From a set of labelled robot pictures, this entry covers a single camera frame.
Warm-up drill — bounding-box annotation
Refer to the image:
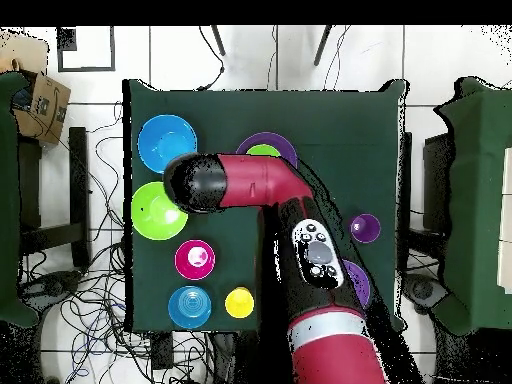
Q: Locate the black tripod leg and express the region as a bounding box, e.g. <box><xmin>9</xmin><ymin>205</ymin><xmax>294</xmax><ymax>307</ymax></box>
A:
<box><xmin>210</xmin><ymin>25</ymin><xmax>227</xmax><ymax>57</ymax></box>
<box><xmin>312</xmin><ymin>25</ymin><xmax>334</xmax><ymax>67</ymax></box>

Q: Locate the small red bowl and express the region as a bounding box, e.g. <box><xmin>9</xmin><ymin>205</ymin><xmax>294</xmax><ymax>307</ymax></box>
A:
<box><xmin>174</xmin><ymin>239</ymin><xmax>217</xmax><ymax>281</ymax></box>

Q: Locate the purple cup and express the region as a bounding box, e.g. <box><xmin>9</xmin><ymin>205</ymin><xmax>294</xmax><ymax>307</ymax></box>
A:
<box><xmin>347</xmin><ymin>212</ymin><xmax>382</xmax><ymax>244</ymax></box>

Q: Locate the black power box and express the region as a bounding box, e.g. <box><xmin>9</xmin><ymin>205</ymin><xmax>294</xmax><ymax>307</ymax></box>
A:
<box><xmin>150</xmin><ymin>331</ymin><xmax>174</xmax><ymax>370</ymax></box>

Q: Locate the tangle of floor cables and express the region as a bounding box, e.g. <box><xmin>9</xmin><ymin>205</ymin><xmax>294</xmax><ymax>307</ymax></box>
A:
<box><xmin>19</xmin><ymin>99</ymin><xmax>219</xmax><ymax>384</ymax></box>

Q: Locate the yellow cup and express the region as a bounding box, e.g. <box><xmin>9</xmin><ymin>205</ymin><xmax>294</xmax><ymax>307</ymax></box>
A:
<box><xmin>224</xmin><ymin>286</ymin><xmax>256</xmax><ymax>320</ymax></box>

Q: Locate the dark green tablecloth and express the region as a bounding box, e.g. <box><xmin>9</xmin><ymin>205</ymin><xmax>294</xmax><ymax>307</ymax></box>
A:
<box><xmin>121</xmin><ymin>78</ymin><xmax>410</xmax><ymax>334</ymax></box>

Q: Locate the black chair frame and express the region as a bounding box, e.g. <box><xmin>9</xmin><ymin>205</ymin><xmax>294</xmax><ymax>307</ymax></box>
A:
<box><xmin>17</xmin><ymin>126</ymin><xmax>92</xmax><ymax>269</ymax></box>

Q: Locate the large purple bowl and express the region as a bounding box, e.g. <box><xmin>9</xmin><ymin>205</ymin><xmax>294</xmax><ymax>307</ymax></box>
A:
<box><xmin>341</xmin><ymin>258</ymin><xmax>373</xmax><ymax>309</ymax></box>
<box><xmin>234</xmin><ymin>131</ymin><xmax>299</xmax><ymax>169</ymax></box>

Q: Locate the large blue bowl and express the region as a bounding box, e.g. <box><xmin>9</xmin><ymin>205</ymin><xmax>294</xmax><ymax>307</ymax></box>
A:
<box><xmin>136</xmin><ymin>114</ymin><xmax>199</xmax><ymax>176</ymax></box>

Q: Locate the dark grey equipment base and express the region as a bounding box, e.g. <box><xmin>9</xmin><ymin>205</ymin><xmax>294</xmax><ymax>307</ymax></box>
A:
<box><xmin>21</xmin><ymin>269</ymin><xmax>83</xmax><ymax>311</ymax></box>
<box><xmin>401</xmin><ymin>273</ymin><xmax>449</xmax><ymax>315</ymax></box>

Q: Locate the small green bowl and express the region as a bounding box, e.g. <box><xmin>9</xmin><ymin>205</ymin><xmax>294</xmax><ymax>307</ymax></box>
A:
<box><xmin>244</xmin><ymin>143</ymin><xmax>282</xmax><ymax>158</ymax></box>

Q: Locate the black square floor frame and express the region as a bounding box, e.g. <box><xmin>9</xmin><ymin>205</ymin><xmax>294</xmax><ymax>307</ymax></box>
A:
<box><xmin>56</xmin><ymin>26</ymin><xmax>117</xmax><ymax>73</ymax></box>

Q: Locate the brown cardboard box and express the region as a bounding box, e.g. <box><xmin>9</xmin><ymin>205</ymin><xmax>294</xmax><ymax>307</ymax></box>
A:
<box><xmin>10</xmin><ymin>71</ymin><xmax>72</xmax><ymax>146</ymax></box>

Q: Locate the large green bowl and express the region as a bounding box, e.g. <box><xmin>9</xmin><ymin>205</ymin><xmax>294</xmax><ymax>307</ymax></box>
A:
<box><xmin>130</xmin><ymin>181</ymin><xmax>190</xmax><ymax>242</ymax></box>

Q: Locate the green clothed side table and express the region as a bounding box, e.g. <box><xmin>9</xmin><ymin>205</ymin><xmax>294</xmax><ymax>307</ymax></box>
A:
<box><xmin>433</xmin><ymin>76</ymin><xmax>512</xmax><ymax>336</ymax></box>
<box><xmin>0</xmin><ymin>70</ymin><xmax>41</xmax><ymax>329</ymax></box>

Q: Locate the small blue bowl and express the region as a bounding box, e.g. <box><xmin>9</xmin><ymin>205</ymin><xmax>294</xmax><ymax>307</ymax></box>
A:
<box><xmin>167</xmin><ymin>285</ymin><xmax>213</xmax><ymax>330</ymax></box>

